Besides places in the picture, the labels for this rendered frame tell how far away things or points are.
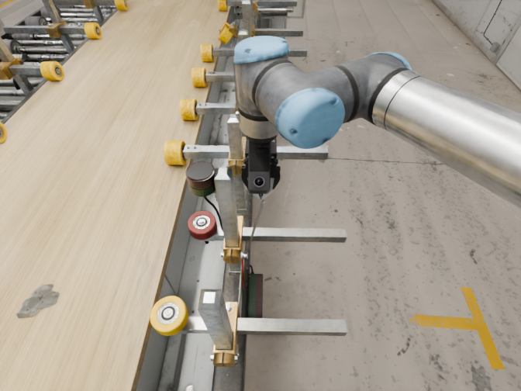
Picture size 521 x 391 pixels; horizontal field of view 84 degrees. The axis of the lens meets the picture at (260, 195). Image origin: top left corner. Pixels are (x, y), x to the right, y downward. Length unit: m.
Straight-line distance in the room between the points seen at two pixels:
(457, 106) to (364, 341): 1.41
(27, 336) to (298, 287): 1.25
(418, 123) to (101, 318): 0.72
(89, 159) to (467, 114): 1.05
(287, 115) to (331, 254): 1.49
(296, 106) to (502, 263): 2.00
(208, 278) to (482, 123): 0.88
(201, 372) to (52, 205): 0.65
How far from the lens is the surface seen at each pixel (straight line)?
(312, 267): 1.78
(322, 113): 0.42
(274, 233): 0.84
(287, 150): 0.93
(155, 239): 0.83
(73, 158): 1.18
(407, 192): 2.34
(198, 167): 0.62
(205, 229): 0.81
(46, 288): 0.87
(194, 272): 1.07
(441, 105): 0.43
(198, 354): 0.98
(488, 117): 0.41
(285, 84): 0.44
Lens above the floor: 1.57
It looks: 49 degrees down
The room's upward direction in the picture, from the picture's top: straight up
